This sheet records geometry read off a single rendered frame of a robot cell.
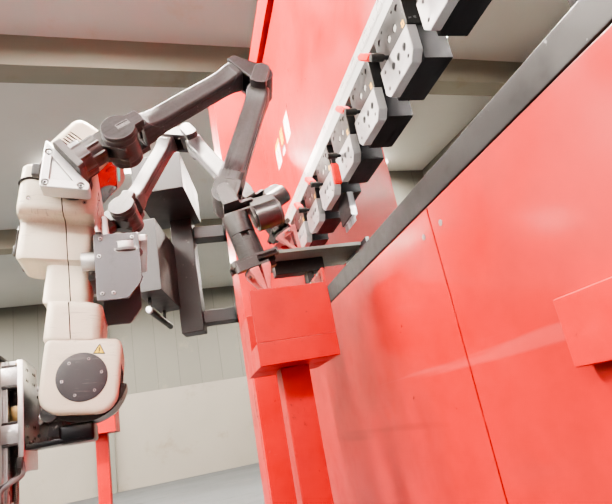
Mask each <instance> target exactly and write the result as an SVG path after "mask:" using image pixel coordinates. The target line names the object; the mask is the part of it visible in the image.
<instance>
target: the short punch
mask: <svg viewBox="0 0 612 504"><path fill-rule="evenodd" d="M338 209H339V214H340V218H341V223H342V227H345V229H346V233H347V232H348V231H349V230H350V228H351V227H352V226H353V224H354V223H355V222H356V215H357V214H358V212H357V208H356V203H355V199H354V195H353V191H352V192H346V194H345V195H344V197H343V198H342V200H341V202H340V203H339V205H338Z"/></svg>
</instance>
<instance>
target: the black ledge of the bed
mask: <svg viewBox="0 0 612 504"><path fill-rule="evenodd" d="M611 23H612V0H578V1H577V2H576V4H575V5H574V6H573V7H572V8H571V9H570V10H569V11H568V13H567V14H566V15H565V16H564V17H563V18H562V19H561V21H560V22H559V23H558V24H557V25H556V26H555V27H554V29H553V30H552V31H551V32H550V33H549V34H548V35H547V37H546V38H545V39H544V40H543V41H542V42H541V43H540V45H539V46H538V47H537V48H536V49H535V50H534V51H533V53H532V54H531V55H530V56H529V57H528V58H527V59H526V61H525V62H524V63H523V64H522V65H521V66H520V67H519V68H518V70H517V71H516V72H515V73H514V74H513V75H512V76H511V78H510V79H509V80H508V81H507V82H506V83H505V84H504V86H503V87H502V88H501V89H500V90H499V91H498V92H497V94H496V95H495V96H494V97H493V98H492V99H491V100H490V102H489V103H488V104H487V105H486V106H485V107H484V108H483V110H482V111H481V112H480V113H479V114H478V115H477V116H476V117H475V119H474V120H473V121H472V122H471V123H470V124H469V125H468V127H467V128H466V129H465V130H464V131H463V132H462V133H461V135H460V136H459V137H458V138H457V139H456V140H455V141H454V143H453V144H452V145H451V146H450V147H449V148H448V149H447V151H446V152H445V153H444V154H443V155H442V156H441V157H440V159H439V160H438V161H437V162H436V163H435V164H434V165H433V166H432V168H431V169H430V170H429V171H428V172H427V173H426V174H425V176H424V177H423V178H422V179H421V180H420V181H419V182H418V184H417V185H416V186H415V187H414V188H413V189H412V190H411V192H410V193H409V194H408V195H407V196H406V197H405V198H404V200H403V201H402V202H401V203H400V204H399V205H398V206H397V208H396V209H395V210H394V211H393V212H392V213H391V214H390V215H389V217H388V218H387V219H386V220H385V221H384V222H383V223H382V225H381V226H380V227H379V228H378V229H377V230H376V231H375V233H374V234H373V235H372V236H371V237H370V238H369V239H368V241H367V242H366V243H365V244H364V245H363V246H362V247H361V249H360V250H359V251H358V252H357V253H356V254H355V255H354V257H353V258H352V259H351V260H350V261H349V262H348V263H347V264H346V266H345V267H344V268H343V269H342V270H341V271H340V272H339V274H338V275H337V276H336V277H335V278H334V279H333V280H332V282H331V283H330V284H329V285H328V286H327V288H328V293H329V298H330V303H331V302H332V301H333V300H334V299H335V298H336V297H337V296H338V295H339V294H340V293H341V292H342V291H343V290H344V289H345V288H346V287H347V286H348V285H349V284H350V283H351V282H352V281H353V280H354V279H355V278H356V277H357V276H358V275H359V274H360V273H361V272H362V271H363V270H364V269H365V268H366V267H367V266H368V265H369V264H370V263H371V262H372V261H373V260H374V259H375V258H376V257H377V256H378V255H379V254H380V253H381V252H382V251H383V250H384V249H385V248H386V247H387V246H388V245H389V244H390V243H391V242H392V241H393V240H394V239H395V238H396V237H397V236H398V235H399V234H400V233H401V232H402V231H403V230H404V229H405V228H406V227H407V226H408V225H409V224H410V223H411V222H412V221H413V220H414V219H415V218H416V217H417V216H418V215H419V214H420V213H421V212H422V211H423V210H424V209H425V208H426V207H427V206H429V205H430V204H431V203H432V202H433V201H434V200H435V199H436V198H437V197H438V196H439V195H440V194H441V193H442V192H443V191H444V190H445V189H446V188H447V187H448V186H449V185H450V184H451V183H452V182H453V181H454V180H455V179H456V178H457V177H458V176H459V175H460V174H461V173H462V172H463V171H464V170H465V169H466V168H467V167H468V166H469V165H470V164H471V163H472V162H473V161H474V160H475V159H476V158H477V157H478V156H479V155H480V154H481V153H482V152H483V151H484V150H485V149H486V148H487V147H488V146H489V145H490V144H491V143H492V142H493V141H494V140H495V139H496V138H497V137H498V136H499V135H500V134H501V133H502V132H503V131H504V130H505V129H506V128H507V127H508V126H509V125H510V124H511V123H512V122H513V121H514V120H515V119H516V118H517V117H518V116H519V115H520V114H521V113H522V112H523V111H524V110H525V109H526V108H527V107H528V106H529V105H530V104H531V103H532V102H533V101H534V100H535V99H536V98H537V97H538V96H539V95H540V94H541V93H542V92H543V91H544V90H545V89H546V88H547V87H548V86H549V85H550V84H551V83H552V82H553V81H554V80H555V79H556V78H557V77H558V76H559V75H560V74H561V73H562V72H563V71H564V70H565V69H566V68H567V67H568V66H569V65H570V64H571V63H572V62H573V61H574V60H575V59H576V58H577V57H578V56H579V55H580V54H581V53H582V52H583V51H584V50H585V49H586V48H587V47H588V46H589V45H590V44H591V43H592V42H593V41H594V40H595V39H596V38H597V37H598V36H599V35H600V34H601V33H602V32H603V31H604V30H605V29H606V28H607V27H608V26H609V25H610V24H611Z"/></svg>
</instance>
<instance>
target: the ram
mask: <svg viewBox="0 0 612 504"><path fill-rule="evenodd" d="M392 1H393V0H385V1H384V3H383V5H382V7H381V10H380V12H379V14H378V16H377V19H376V21H375V23H374V26H373V28H372V30H371V32H370V35H369V37H368V39H367V41H366V44H365V46H364V48H363V50H362V53H377V52H376V48H375V45H374V40H375V38H376V36H377V33H378V31H379V29H380V27H381V25H382V23H383V20H384V18H385V16H386V14H387V12H388V10H389V7H390V5H391V3H392ZM375 3H376V0H274V3H273V8H272V13H271V19H270V24H269V29H268V34H267V39H266V44H265V50H264V55H263V60H262V63H265V64H267V65H268V66H269V68H270V69H271V70H272V72H273V91H272V100H271V101H270V102H269V106H268V109H267V110H266V114H265V116H264V119H263V122H262V126H261V129H260V135H261V141H262V146H263V152H264V158H265V164H266V169H267V175H268V181H269V186H271V185H273V184H278V185H282V186H284V187H285V188H286V189H287V191H288V192H289V194H290V198H291V199H290V201H288V202H287V203H286V204H284V205H283V206H282V208H283V211H284V215H286V213H287V210H288V208H289V206H290V203H291V201H292V199H293V196H294V194H295V192H296V189H297V187H298V184H299V182H300V180H301V177H302V175H303V173H304V170H305V168H306V166H307V163H308V161H309V158H310V156H311V154H312V151H313V149H314V147H315V144H316V142H317V140H318V137H319V135H320V132H321V130H322V128H323V125H324V123H325V121H326V118H327V116H328V114H329V111H330V109H331V106H332V104H333V102H334V99H335V97H336V95H337V92H338V90H339V88H340V85H341V83H342V81H343V78H344V76H345V73H346V71H347V69H348V66H349V64H350V62H351V59H352V57H353V55H354V52H355V50H356V47H357V45H358V43H359V40H360V38H361V36H362V33H363V31H364V29H365V26H366V24H367V21H368V19H369V17H370V14H371V12H372V10H373V7H374V5H375ZM363 64H364V62H363V61H359V60H358V62H357V64H356V66H355V69H354V71H353V73H352V75H351V78H350V80H349V82H348V84H347V87H346V89H345V91H344V93H343V96H342V98H341V100H340V103H339V105H338V106H341V105H343V106H352V105H351V101H350V97H349V94H350V92H351V90H352V88H353V86H354V83H355V81H356V79H357V77H358V75H359V73H360V70H361V68H362V66H363ZM286 110H287V116H288V121H289V126H290V131H291V135H290V138H289V141H288V144H287V141H286V136H285V131H284V126H283V118H284V115H285V111H286ZM340 114H341V113H338V112H337V111H336V112H335V114H334V116H333V118H332V121H331V123H330V125H329V127H328V130H327V132H326V134H325V136H324V139H323V141H322V143H321V146H320V148H319V150H318V152H317V155H316V157H315V159H314V161H313V164H312V166H311V168H310V170H309V173H308V175H307V177H312V176H313V175H317V173H316V169H315V168H316V166H317V164H318V162H319V160H320V157H321V155H322V153H323V151H324V149H325V146H326V145H332V141H331V137H330V136H331V133H332V131H333V129H334V127H335V125H336V123H337V120H338V118H339V116H340ZM280 128H282V133H283V139H284V141H283V145H281V140H280V134H279V132H280ZM277 139H278V141H279V147H280V152H281V157H282V163H281V166H280V169H279V168H278V162H277V157H276V152H275V146H276V142H277ZM284 144H285V149H286V151H285V154H284V156H283V150H282V149H283V146H284Z"/></svg>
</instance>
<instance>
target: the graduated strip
mask: <svg viewBox="0 0 612 504"><path fill-rule="evenodd" d="M384 1H385V0H376V3H375V5H374V7H373V10H372V12H371V14H370V17H369V19H368V21H367V24H366V26H365V29H364V31H363V33H362V36H361V38H360V40H359V43H358V45H357V47H356V50H355V52H354V55H353V57H352V59H351V62H350V64H349V66H348V69H347V71H346V73H345V76H344V78H343V81H342V83H341V85H340V88H339V90H338V92H337V95H336V97H335V99H334V102H333V104H332V106H331V109H330V111H329V114H328V116H327V118H326V121H325V123H324V125H323V128H322V130H321V132H320V135H319V137H318V140H317V142H316V144H315V147H314V149H313V151H312V154H311V156H310V158H309V161H308V163H307V166H306V168H305V170H304V173H303V175H302V177H301V180H300V182H299V184H298V187H297V189H296V192H295V194H294V196H293V199H292V201H291V203H290V206H289V208H288V210H287V213H286V215H285V219H286V218H289V216H290V213H291V211H292V209H293V207H294V205H293V204H294V203H295V202H296V200H297V198H298V195H299V193H300V191H301V189H302V186H303V184H304V182H305V179H304V178H305V177H307V175H308V173H309V170H310V168H311V166H312V164H313V161H314V159H315V157H316V155H317V152H318V150H319V148H320V146H321V143H322V141H323V139H324V136H325V134H326V132H327V130H328V127H329V125H330V123H331V121H332V118H333V116H334V114H335V112H336V110H335V107H336V106H338V105H339V103H340V100H341V98H342V96H343V93H344V91H345V89H346V87H347V84H348V82H349V80H350V78H351V75H352V73H353V71H354V69H355V66H356V64H357V62H358V55H359V54H360V53H362V50H363V48H364V46H365V44H366V41H367V39H368V37H369V35H370V32H371V30H372V28H373V26H374V23H375V21H376V19H377V16H378V14H379V12H380V10H381V7H382V5H383V3H384Z"/></svg>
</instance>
